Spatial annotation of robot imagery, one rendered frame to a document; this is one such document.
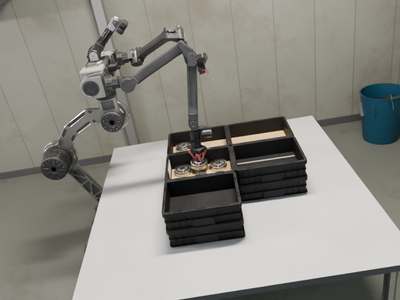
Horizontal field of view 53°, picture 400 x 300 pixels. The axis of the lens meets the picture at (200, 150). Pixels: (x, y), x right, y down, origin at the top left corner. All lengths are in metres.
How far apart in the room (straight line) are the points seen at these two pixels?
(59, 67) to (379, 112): 3.13
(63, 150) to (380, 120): 2.86
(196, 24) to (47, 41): 1.45
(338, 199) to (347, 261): 0.46
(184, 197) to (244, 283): 0.61
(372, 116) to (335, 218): 2.07
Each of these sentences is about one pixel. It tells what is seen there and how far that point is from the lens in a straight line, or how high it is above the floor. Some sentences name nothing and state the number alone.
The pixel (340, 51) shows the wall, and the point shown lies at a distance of 4.41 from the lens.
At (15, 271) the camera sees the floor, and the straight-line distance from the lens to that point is 3.60.
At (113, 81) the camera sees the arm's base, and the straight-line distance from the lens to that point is 2.26.
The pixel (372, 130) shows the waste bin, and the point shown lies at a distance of 4.23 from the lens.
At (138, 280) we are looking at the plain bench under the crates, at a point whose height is 0.70.
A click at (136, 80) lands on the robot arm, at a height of 1.46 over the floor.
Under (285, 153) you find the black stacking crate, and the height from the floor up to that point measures 0.83.
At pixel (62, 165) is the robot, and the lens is 2.79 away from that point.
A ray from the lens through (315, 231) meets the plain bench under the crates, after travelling 2.14.
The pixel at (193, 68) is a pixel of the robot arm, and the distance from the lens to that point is 2.22.
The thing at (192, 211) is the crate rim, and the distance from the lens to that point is 1.97.
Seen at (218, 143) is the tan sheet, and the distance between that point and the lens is 2.72.
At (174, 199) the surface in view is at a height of 0.83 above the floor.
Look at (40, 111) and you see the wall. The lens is 4.51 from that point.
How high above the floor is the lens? 2.11
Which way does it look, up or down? 29 degrees down
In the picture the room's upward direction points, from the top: 10 degrees counter-clockwise
